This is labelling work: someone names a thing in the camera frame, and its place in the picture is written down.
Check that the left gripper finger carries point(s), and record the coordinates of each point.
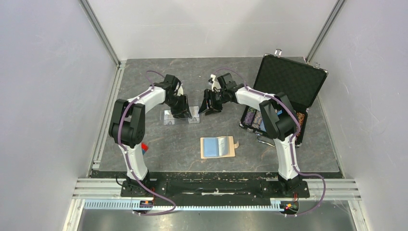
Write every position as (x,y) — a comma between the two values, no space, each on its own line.
(177,113)
(186,109)

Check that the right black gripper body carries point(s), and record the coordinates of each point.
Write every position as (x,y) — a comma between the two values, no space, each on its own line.
(217,99)

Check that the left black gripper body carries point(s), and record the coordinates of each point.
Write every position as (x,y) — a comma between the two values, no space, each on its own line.
(175,101)

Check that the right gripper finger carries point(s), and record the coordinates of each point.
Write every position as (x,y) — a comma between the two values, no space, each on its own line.
(212,110)
(206,105)

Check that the tan leather card holder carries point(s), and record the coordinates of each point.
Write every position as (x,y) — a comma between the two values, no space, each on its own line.
(218,147)

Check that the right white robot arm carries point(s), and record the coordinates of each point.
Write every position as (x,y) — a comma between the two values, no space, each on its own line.
(278,115)

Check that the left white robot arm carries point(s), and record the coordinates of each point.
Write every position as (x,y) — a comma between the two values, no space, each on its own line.
(127,125)

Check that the colourful toy block stack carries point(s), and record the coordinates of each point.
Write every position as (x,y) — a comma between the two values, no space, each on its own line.
(144,148)

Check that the black poker chip case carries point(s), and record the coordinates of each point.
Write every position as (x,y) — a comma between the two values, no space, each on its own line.
(299,81)

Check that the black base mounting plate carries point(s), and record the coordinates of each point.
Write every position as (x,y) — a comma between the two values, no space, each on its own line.
(262,188)

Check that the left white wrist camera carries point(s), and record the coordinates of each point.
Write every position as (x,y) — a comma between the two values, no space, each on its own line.
(180,90)

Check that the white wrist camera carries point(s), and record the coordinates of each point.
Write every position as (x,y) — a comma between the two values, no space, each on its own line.
(180,90)
(215,86)

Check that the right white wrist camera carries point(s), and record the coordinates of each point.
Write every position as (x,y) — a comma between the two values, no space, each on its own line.
(215,86)

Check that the left aluminium corner post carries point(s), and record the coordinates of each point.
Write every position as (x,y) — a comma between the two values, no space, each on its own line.
(85,4)

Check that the aluminium corner post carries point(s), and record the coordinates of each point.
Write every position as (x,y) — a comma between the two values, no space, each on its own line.
(85,4)
(325,30)

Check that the aluminium front frame rail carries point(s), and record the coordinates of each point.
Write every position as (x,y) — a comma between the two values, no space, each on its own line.
(106,194)

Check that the right aluminium corner post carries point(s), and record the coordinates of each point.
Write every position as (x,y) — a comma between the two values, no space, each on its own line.
(325,30)

